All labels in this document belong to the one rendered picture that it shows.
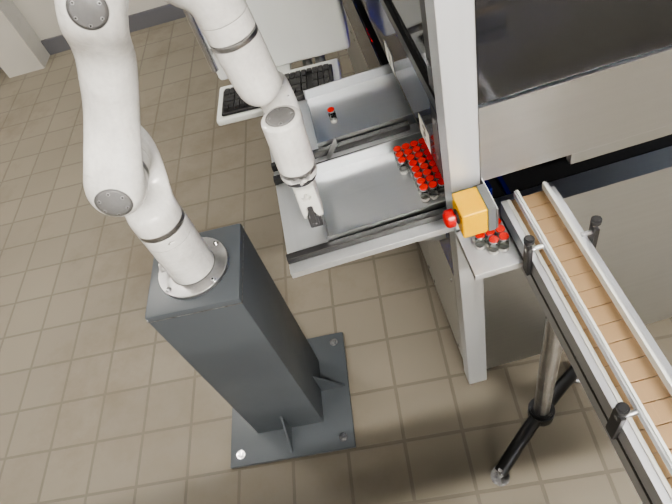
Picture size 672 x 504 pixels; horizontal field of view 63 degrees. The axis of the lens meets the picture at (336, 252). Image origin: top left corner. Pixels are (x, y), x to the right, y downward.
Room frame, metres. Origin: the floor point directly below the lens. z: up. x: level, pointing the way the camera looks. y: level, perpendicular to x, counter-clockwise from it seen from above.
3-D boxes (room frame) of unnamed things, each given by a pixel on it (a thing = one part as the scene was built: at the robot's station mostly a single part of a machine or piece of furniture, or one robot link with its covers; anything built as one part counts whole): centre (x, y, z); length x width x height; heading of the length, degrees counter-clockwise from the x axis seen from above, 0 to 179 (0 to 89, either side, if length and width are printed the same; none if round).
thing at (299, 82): (1.67, -0.01, 0.82); 0.40 x 0.14 x 0.02; 78
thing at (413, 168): (0.97, -0.26, 0.90); 0.18 x 0.02 x 0.05; 175
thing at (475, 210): (0.71, -0.30, 0.99); 0.08 x 0.07 x 0.07; 84
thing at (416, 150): (0.97, -0.28, 0.90); 0.18 x 0.02 x 0.05; 175
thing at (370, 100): (1.31, -0.24, 0.90); 0.34 x 0.26 x 0.04; 84
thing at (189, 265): (0.97, 0.36, 0.95); 0.19 x 0.19 x 0.18
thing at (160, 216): (1.00, 0.35, 1.16); 0.19 x 0.12 x 0.24; 172
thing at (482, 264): (0.69, -0.34, 0.87); 0.14 x 0.13 x 0.02; 84
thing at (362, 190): (0.98, -0.17, 0.90); 0.34 x 0.26 x 0.04; 85
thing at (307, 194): (0.92, 0.02, 1.03); 0.10 x 0.07 x 0.11; 174
